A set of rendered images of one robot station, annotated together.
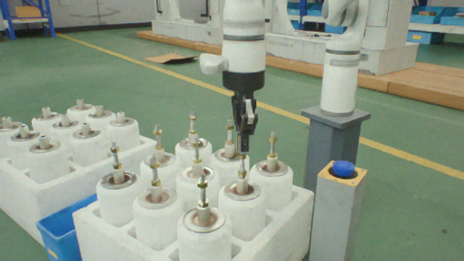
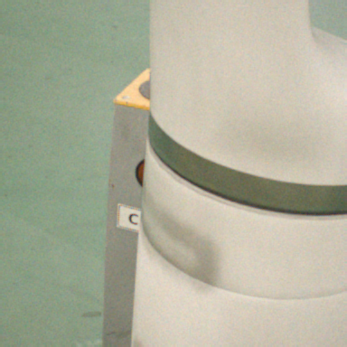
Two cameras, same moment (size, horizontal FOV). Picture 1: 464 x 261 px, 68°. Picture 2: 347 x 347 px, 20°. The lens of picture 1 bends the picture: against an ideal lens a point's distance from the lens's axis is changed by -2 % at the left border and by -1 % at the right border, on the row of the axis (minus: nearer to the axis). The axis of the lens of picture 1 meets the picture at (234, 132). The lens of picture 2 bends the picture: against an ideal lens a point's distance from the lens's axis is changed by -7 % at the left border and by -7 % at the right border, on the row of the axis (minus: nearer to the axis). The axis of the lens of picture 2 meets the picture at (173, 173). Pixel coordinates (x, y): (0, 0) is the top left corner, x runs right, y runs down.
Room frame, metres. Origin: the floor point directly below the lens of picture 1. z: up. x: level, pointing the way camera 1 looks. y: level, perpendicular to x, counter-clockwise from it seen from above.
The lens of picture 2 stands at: (1.23, -0.43, 0.61)
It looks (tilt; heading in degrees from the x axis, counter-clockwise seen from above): 27 degrees down; 161
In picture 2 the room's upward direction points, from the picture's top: 6 degrees clockwise
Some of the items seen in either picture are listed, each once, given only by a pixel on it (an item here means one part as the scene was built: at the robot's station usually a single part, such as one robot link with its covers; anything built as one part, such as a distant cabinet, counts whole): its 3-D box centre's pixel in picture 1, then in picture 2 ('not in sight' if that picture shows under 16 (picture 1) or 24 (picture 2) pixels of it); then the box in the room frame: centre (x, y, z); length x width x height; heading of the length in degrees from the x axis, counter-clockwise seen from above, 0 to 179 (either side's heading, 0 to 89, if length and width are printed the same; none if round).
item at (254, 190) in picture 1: (242, 190); not in sight; (0.61, -0.02, 0.25); 0.08 x 0.08 x 0.01
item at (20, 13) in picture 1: (28, 13); not in sight; (5.71, 3.23, 0.36); 0.31 x 0.25 x 0.20; 128
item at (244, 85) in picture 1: (243, 90); not in sight; (0.61, -0.02, 0.46); 0.08 x 0.08 x 0.09
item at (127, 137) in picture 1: (125, 148); not in sight; (1.00, 0.35, 0.16); 0.10 x 0.10 x 0.18
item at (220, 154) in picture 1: (229, 155); not in sight; (0.77, 0.01, 0.25); 0.08 x 0.08 x 0.01
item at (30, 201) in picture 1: (75, 171); not in sight; (0.98, 0.51, 0.09); 0.39 x 0.39 x 0.18; 52
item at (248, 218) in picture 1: (241, 228); not in sight; (0.61, -0.02, 0.16); 0.10 x 0.10 x 0.18
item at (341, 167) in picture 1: (343, 170); not in sight; (0.57, -0.20, 0.32); 0.04 x 0.04 x 0.02
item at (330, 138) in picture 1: (330, 157); not in sight; (0.96, -0.30, 0.15); 0.15 x 0.15 x 0.30; 38
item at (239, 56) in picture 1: (233, 51); not in sight; (0.60, 0.00, 0.53); 0.11 x 0.09 x 0.06; 101
